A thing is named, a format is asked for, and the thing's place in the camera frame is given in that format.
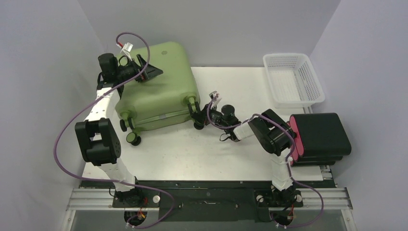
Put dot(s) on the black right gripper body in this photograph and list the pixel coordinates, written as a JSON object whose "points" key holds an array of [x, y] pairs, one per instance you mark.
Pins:
{"points": [[201, 112]]}

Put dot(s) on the black and pink storage organizer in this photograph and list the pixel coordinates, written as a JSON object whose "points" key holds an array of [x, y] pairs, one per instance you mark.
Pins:
{"points": [[320, 139]]}

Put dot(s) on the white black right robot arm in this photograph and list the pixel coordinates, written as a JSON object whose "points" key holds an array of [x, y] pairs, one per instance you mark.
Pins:
{"points": [[271, 131]]}

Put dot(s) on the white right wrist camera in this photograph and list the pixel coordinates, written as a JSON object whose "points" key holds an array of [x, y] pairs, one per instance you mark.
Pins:
{"points": [[215, 98]]}

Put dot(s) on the green hard-shell suitcase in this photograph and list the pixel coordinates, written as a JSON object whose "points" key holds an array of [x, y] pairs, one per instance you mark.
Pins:
{"points": [[167, 99]]}

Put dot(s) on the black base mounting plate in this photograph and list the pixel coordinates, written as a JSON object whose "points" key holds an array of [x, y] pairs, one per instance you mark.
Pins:
{"points": [[212, 201]]}

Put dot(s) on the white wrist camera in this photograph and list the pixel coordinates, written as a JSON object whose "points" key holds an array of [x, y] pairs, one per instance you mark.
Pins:
{"points": [[126, 49], [215, 98]]}

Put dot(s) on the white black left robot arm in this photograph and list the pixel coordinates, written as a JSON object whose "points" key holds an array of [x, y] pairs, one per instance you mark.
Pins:
{"points": [[97, 138]]}

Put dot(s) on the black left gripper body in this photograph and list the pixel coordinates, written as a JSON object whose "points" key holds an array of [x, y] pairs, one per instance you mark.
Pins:
{"points": [[125, 72]]}

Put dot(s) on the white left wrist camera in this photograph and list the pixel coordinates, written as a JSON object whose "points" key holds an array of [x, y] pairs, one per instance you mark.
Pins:
{"points": [[126, 49]]}

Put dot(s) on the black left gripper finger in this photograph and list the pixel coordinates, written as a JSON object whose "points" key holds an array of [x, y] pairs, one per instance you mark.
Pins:
{"points": [[151, 72], [143, 63]]}

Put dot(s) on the white perforated plastic basket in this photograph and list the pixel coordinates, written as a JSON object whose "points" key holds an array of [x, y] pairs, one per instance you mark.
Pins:
{"points": [[292, 80]]}

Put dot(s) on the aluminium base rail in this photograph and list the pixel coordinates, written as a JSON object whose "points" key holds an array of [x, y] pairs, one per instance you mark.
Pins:
{"points": [[100, 199]]}

